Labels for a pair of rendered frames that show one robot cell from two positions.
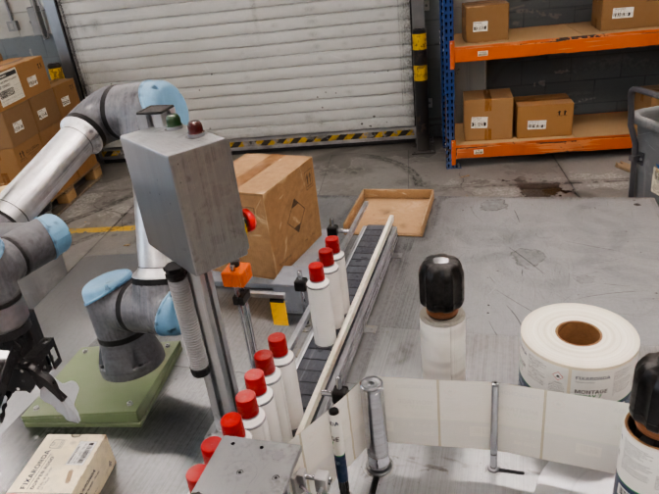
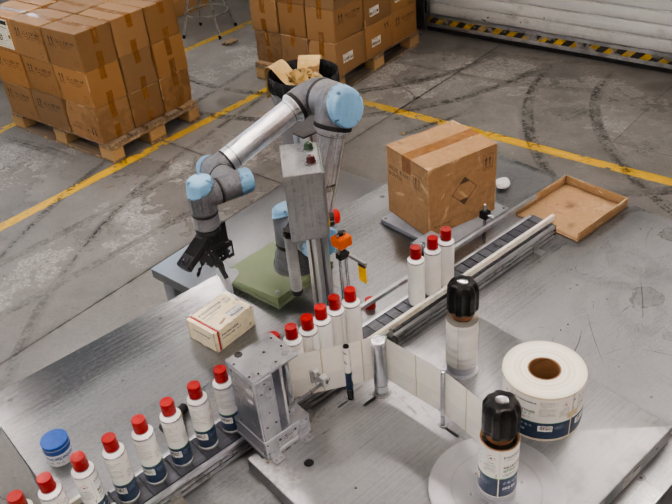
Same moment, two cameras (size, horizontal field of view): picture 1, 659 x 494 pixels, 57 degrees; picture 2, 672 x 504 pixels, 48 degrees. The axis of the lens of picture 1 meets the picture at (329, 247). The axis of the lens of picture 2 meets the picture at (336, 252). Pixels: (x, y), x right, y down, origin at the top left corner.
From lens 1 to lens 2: 1.10 m
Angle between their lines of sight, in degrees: 29
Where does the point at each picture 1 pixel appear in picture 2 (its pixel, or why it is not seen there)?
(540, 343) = (512, 363)
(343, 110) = not seen: outside the picture
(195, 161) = (299, 181)
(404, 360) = not seen: hidden behind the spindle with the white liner
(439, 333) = (451, 328)
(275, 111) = (623, 15)
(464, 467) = (427, 416)
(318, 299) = (411, 271)
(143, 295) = not seen: hidden behind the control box
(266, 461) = (277, 352)
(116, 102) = (315, 95)
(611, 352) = (548, 389)
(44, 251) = (235, 192)
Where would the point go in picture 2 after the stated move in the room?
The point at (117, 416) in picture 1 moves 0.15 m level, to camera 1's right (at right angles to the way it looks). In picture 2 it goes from (267, 296) to (307, 308)
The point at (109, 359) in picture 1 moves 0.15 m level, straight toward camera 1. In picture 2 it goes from (278, 257) to (271, 285)
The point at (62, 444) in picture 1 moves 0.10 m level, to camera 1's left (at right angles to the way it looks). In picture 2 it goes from (228, 301) to (202, 293)
